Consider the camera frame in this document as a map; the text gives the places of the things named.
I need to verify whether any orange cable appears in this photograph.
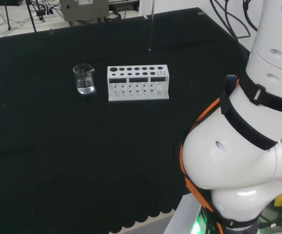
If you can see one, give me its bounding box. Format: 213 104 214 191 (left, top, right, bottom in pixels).
179 79 241 234

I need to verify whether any white power strip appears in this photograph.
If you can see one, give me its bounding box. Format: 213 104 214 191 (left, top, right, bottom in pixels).
32 9 57 20

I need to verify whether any grey metal box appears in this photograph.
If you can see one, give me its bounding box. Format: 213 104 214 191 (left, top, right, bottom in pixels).
60 0 110 22

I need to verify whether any clear glass rod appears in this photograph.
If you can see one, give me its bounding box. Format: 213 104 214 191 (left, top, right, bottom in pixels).
147 0 155 52

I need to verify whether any black coiled cable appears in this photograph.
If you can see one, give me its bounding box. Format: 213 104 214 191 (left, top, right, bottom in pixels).
103 13 122 23

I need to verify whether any white test tube rack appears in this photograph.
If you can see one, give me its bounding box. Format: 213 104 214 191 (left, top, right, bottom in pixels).
107 64 170 102

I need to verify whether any black bench cloth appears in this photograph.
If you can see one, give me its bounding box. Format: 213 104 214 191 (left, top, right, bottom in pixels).
0 7 253 234

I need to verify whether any black tripod leg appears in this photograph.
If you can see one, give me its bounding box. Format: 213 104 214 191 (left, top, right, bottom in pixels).
3 0 13 32
24 0 38 34

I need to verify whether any clear glass beaker with water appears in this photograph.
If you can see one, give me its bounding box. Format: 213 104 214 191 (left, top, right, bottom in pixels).
73 63 96 95

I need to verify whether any pale board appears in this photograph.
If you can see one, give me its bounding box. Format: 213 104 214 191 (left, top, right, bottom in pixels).
164 194 204 234

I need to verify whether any black cable with blue plug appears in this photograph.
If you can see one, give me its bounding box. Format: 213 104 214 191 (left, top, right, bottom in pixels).
225 74 238 96

